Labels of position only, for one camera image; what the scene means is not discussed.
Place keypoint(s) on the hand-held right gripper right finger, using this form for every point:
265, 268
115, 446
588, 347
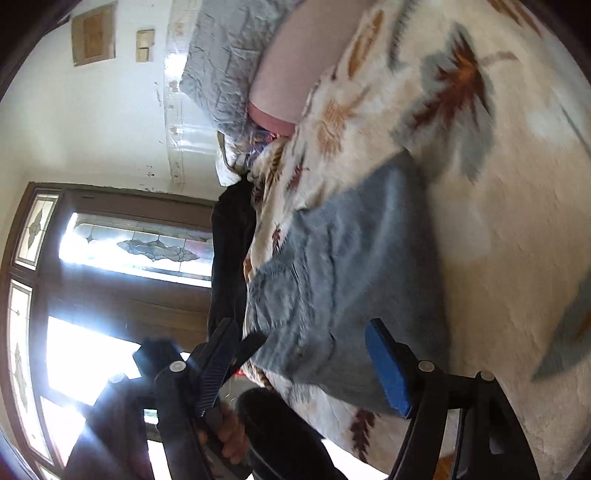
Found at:
390, 369

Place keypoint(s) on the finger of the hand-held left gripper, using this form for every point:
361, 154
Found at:
251, 346
152, 353

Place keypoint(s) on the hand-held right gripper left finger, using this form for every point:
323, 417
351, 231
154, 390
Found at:
214, 369

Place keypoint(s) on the light blue denim pants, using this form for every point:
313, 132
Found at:
332, 277

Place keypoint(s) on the person's left hand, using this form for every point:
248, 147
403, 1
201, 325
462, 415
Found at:
233, 436

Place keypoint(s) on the large black garment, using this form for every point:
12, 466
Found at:
231, 258

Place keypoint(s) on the stained glass window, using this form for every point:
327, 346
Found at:
138, 247

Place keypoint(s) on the white cloth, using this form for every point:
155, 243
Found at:
228, 161

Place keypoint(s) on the leaf printed white blanket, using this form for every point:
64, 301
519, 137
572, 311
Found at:
461, 184

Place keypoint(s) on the colourful printed cloth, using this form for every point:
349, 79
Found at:
258, 143

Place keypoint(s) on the pink sofa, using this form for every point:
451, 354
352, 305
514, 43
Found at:
295, 83

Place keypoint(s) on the grey quilted blanket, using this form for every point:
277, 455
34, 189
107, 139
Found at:
226, 55

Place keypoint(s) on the beige wall switch plate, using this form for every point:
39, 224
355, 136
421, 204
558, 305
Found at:
144, 44

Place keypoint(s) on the square beige wall panel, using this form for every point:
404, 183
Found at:
92, 39

